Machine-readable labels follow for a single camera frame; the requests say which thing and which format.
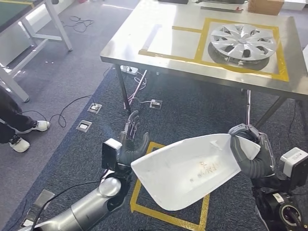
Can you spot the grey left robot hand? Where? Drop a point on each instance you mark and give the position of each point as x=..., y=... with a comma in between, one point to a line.
x=127, y=153

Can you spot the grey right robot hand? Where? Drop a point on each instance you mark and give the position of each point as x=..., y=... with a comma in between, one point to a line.
x=262, y=165

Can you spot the white plastic car part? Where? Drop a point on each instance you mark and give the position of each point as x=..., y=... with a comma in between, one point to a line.
x=183, y=175

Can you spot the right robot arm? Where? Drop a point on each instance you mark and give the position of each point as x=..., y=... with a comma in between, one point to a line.
x=276, y=207

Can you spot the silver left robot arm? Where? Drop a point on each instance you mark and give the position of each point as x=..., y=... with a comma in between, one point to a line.
x=91, y=204

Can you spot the floor outlet box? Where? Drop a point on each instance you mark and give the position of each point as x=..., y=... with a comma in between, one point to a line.
x=155, y=104
x=84, y=126
x=44, y=197
x=94, y=108
x=29, y=220

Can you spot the white power strip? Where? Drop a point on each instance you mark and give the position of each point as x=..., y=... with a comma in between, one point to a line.
x=128, y=69

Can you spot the steel table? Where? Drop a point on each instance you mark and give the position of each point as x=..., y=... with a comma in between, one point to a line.
x=168, y=41

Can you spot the silver wheel hubcap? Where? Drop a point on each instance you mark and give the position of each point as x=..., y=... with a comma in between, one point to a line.
x=243, y=41

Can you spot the person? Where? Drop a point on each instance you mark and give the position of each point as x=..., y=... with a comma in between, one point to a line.
x=12, y=121

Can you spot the small red object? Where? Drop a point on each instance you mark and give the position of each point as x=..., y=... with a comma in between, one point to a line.
x=238, y=9

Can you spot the cardboard box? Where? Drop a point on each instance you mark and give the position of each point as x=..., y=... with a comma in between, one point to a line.
x=264, y=6

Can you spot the green top white desk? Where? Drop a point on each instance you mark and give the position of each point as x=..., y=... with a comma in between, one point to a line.
x=55, y=22

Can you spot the grey flat panel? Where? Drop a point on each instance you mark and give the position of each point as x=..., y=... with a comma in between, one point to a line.
x=217, y=9

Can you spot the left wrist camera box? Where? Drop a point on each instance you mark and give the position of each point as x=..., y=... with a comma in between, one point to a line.
x=109, y=156

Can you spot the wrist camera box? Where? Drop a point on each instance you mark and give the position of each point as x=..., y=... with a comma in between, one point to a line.
x=296, y=165
x=109, y=156

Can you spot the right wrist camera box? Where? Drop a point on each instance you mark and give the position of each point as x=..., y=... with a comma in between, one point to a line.
x=296, y=165

